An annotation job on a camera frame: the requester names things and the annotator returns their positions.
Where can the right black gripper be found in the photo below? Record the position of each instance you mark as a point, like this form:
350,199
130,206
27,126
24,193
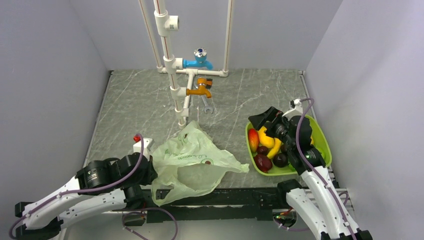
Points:
273,115

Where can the red orange fake mango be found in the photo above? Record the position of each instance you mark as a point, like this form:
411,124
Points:
253,140

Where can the light green plastic bag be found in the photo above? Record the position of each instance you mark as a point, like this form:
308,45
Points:
190,165

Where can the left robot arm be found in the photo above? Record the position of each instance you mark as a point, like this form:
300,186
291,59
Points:
103,185

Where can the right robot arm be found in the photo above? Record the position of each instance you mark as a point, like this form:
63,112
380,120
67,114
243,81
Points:
326,217

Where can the yellow fake mango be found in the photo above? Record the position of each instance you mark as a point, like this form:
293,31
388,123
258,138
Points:
265,140

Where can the dark red fake fruit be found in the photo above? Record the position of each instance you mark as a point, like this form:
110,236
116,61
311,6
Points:
263,163

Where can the dark purple round fruit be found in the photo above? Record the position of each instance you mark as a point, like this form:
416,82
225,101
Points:
280,160

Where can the silver wrench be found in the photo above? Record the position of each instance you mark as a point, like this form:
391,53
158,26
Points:
207,108

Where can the orange faucet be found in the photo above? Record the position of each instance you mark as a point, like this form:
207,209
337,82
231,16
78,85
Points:
203,88

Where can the blue faucet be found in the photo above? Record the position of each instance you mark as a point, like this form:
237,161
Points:
200,60

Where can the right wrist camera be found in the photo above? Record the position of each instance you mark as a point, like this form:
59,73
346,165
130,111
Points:
296,109

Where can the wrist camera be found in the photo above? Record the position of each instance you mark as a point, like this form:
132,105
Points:
143,145
296,109

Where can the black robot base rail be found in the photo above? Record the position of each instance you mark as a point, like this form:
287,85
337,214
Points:
259,203

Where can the white PVC pipe frame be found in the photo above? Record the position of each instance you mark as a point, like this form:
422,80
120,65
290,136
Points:
179,78

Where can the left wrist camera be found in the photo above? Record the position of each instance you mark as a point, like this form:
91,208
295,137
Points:
143,145

